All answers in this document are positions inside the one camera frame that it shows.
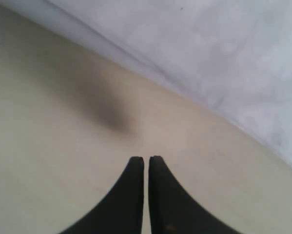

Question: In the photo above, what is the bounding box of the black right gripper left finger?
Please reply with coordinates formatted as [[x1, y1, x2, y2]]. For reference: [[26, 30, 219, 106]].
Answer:
[[63, 156, 144, 234]]

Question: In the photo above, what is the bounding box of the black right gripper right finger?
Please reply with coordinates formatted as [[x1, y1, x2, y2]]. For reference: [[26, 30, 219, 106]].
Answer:
[[148, 156, 238, 234]]

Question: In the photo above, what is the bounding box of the white t-shirt red lettering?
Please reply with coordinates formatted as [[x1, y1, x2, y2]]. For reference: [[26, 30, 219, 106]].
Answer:
[[52, 0, 292, 166]]

